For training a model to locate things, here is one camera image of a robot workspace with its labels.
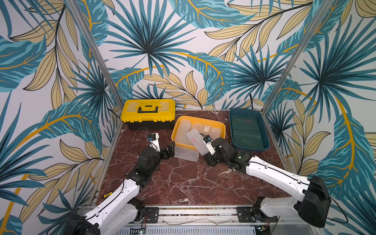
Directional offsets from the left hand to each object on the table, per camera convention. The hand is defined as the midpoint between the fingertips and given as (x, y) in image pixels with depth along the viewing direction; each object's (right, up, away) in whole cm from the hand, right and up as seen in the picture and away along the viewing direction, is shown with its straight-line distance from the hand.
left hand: (167, 144), depth 79 cm
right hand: (+22, -4, +1) cm, 23 cm away
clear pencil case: (+8, +6, +22) cm, 24 cm away
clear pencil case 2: (+18, +9, +28) cm, 34 cm away
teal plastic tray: (+55, +6, +27) cm, 61 cm away
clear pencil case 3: (+30, +5, +26) cm, 40 cm away
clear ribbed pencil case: (+9, -8, +17) cm, 21 cm away
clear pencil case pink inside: (+17, +1, 0) cm, 17 cm away
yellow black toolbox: (-14, +17, +16) cm, 27 cm away
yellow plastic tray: (+30, +9, +27) cm, 41 cm away
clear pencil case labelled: (+24, +7, +24) cm, 35 cm away
